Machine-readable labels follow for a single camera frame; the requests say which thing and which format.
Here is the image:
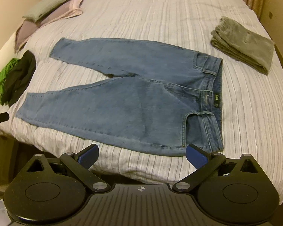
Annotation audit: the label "blue jeans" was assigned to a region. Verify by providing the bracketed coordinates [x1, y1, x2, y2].
[15, 38, 224, 157]

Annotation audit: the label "purple pillow with pink trim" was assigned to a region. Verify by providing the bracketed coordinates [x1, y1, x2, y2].
[14, 0, 84, 54]

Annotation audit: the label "folded grey pants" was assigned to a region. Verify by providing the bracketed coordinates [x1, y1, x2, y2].
[210, 16, 275, 76]

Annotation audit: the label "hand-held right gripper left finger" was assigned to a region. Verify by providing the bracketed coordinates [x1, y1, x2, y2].
[21, 144, 110, 192]

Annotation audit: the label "green garment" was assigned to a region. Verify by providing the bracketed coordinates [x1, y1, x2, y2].
[0, 58, 20, 95]

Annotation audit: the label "black garment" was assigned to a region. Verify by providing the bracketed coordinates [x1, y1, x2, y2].
[0, 50, 36, 106]

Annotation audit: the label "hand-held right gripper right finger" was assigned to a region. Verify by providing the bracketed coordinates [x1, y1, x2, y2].
[173, 144, 262, 192]

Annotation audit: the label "grey checked pillow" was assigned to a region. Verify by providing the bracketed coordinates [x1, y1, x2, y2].
[22, 0, 70, 20]

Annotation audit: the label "bed with striped white cover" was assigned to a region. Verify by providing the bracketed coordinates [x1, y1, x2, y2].
[0, 0, 283, 205]

